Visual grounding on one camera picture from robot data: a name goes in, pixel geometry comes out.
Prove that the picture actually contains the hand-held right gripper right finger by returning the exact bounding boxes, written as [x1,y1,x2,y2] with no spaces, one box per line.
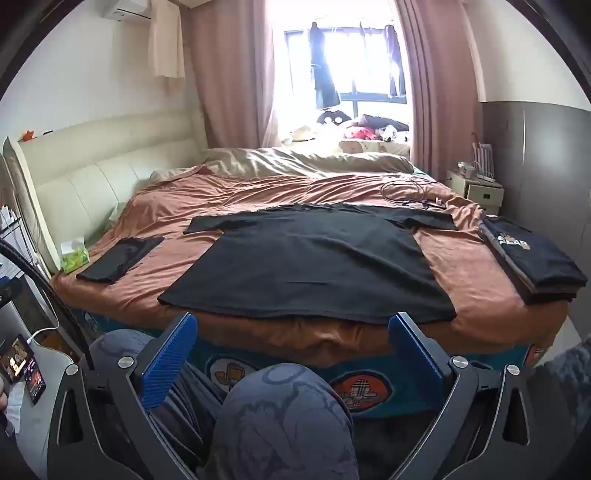
[387,313,550,480]

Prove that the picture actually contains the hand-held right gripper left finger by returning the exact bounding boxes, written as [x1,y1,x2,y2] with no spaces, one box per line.
[46,312,204,480]

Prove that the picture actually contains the black t-shirt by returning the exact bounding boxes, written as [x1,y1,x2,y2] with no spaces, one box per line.
[158,203,458,325]

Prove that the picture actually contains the grey folded clothes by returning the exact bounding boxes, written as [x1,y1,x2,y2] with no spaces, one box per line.
[478,220,578,305]

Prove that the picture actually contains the teal printed bed sheet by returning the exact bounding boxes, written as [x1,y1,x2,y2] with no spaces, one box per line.
[83,309,550,418]

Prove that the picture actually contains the small folded black cloth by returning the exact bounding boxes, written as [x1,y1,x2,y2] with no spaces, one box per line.
[76,236,165,284]

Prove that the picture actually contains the person's right leg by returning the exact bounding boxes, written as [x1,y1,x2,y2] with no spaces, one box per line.
[205,364,361,480]

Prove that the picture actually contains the green tissue box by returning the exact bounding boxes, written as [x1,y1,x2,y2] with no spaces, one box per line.
[60,236,90,274]

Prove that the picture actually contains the smartphone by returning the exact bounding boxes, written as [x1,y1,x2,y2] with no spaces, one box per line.
[0,333,47,406]

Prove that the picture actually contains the grey shaggy rug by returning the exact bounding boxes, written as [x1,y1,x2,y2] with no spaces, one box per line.
[531,332,591,480]

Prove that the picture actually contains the stack of folded dark shirts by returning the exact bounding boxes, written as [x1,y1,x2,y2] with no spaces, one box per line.
[480,215,588,296]

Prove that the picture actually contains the bed with brown sheet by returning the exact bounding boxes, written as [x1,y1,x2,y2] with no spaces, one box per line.
[53,171,555,370]

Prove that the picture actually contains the cream nightstand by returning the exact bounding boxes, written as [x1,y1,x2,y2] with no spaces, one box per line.
[445,168,504,214]

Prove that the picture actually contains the cream padded headboard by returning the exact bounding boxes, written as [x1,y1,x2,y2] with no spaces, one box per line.
[2,108,206,273]

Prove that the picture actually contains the striped paper bag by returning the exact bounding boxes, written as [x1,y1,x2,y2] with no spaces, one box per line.
[471,133,496,178]

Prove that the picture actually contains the bear print cushion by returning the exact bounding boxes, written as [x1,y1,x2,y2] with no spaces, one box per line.
[339,138,411,155]

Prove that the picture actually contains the beige duvet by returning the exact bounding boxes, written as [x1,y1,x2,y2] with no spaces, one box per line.
[150,147,414,183]

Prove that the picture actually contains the grey wardrobe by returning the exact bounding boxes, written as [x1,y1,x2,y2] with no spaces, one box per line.
[480,100,591,324]

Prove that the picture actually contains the dark cushion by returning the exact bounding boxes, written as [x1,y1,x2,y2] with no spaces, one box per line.
[360,113,411,132]

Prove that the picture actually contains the black and white plush toy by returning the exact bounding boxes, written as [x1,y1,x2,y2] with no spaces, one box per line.
[316,108,354,126]

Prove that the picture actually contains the pink curtain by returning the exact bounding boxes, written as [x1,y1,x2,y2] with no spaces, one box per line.
[394,0,483,174]
[189,0,287,148]

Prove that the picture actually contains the dark hanging garment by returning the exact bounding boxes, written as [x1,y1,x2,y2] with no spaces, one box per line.
[383,23,407,99]
[310,21,341,110]

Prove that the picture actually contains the window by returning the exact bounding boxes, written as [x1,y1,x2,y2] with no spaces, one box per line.
[284,21,409,123]

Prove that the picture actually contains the cream hanging cloth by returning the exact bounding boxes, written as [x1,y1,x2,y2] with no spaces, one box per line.
[148,0,185,79]

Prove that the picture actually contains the white air conditioner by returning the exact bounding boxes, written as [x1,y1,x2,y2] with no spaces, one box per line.
[102,0,153,21]

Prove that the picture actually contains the black braided cable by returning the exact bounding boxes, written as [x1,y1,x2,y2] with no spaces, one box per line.
[0,237,95,370]

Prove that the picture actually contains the white phone cable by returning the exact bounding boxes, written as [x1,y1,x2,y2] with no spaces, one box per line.
[28,323,61,344]

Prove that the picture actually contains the black charging cable bundle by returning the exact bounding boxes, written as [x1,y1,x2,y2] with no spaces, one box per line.
[381,179,448,210]

